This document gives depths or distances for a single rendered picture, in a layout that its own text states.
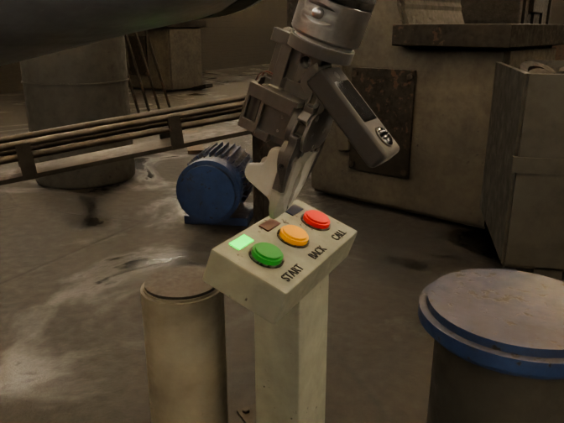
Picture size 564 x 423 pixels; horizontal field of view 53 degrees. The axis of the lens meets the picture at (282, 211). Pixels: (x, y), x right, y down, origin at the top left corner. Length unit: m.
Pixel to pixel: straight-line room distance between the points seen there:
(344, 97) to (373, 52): 2.22
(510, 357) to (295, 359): 0.32
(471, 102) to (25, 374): 1.95
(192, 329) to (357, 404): 0.74
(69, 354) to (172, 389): 0.90
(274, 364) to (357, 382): 0.76
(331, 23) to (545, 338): 0.59
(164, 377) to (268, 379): 0.15
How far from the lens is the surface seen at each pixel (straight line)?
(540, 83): 1.91
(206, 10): 0.16
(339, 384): 1.54
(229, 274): 0.69
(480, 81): 2.57
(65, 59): 3.32
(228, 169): 2.45
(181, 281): 0.85
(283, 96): 0.61
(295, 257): 0.73
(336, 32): 0.59
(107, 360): 1.69
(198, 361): 0.85
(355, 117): 0.59
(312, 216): 0.83
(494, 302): 1.04
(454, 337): 0.94
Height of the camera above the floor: 0.87
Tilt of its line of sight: 18 degrees down
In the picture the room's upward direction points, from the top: straight up
